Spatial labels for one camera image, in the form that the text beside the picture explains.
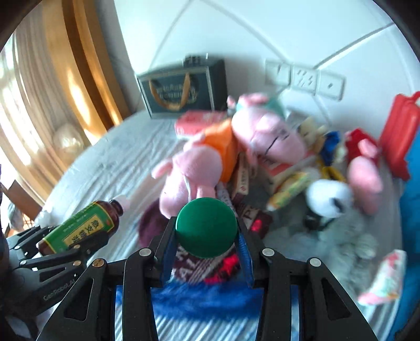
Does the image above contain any brown syrup bottle green label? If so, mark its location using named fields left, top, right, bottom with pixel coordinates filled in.
left=38, top=195, right=131, bottom=256

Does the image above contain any green round lid jar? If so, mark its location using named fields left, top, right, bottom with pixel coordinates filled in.
left=175, top=198, right=238, bottom=259

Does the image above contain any grey fluffy plush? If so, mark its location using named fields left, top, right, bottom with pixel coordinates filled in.
left=264, top=209, right=378, bottom=298

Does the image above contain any pink pig plush orange dress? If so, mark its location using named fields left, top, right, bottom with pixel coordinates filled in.
left=152, top=119, right=239, bottom=219

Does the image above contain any Kotex pad pack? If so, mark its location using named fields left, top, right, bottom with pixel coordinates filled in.
left=357, top=249, right=407, bottom=306

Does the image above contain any maroon knit hat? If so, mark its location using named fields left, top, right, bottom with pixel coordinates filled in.
left=137, top=199, right=274, bottom=285

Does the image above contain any white black round plush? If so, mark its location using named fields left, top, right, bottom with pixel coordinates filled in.
left=305, top=179, right=354, bottom=218

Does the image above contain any pink pig plush teal dress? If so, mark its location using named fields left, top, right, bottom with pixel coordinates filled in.
left=226, top=92, right=307, bottom=167

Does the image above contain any blue yellow small doll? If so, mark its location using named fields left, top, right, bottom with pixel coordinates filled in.
left=297, top=117, right=347, bottom=183

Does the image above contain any blue plastic crate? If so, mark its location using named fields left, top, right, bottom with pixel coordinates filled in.
left=387, top=136, right=419, bottom=340

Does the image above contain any pink tissue pack by bag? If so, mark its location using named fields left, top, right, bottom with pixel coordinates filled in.
left=174, top=110, right=227, bottom=139

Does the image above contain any pig plush red dress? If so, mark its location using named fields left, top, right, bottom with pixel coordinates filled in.
left=345, top=128, right=383, bottom=215

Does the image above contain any red plastic case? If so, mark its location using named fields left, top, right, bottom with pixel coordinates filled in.
left=379, top=92, right=419, bottom=181

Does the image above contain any black gift bag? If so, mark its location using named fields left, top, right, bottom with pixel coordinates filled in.
left=137, top=55, right=228, bottom=119

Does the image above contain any white wall socket panel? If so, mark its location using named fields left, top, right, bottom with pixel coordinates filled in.
left=265, top=60, right=346, bottom=101

